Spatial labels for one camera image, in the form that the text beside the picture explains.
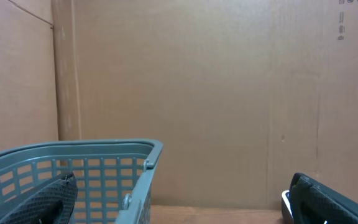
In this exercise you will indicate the grey plastic shopping basket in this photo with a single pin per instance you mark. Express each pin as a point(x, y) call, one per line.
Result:
point(114, 177)

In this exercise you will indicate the brown cardboard backdrop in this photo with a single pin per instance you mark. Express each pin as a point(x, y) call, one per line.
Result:
point(242, 94)

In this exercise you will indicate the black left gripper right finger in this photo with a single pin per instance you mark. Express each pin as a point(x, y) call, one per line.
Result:
point(312, 202)

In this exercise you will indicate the white barcode scanner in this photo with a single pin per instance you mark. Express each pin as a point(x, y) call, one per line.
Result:
point(286, 208)

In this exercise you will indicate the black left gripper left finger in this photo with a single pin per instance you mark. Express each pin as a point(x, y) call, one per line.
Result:
point(50, 202)

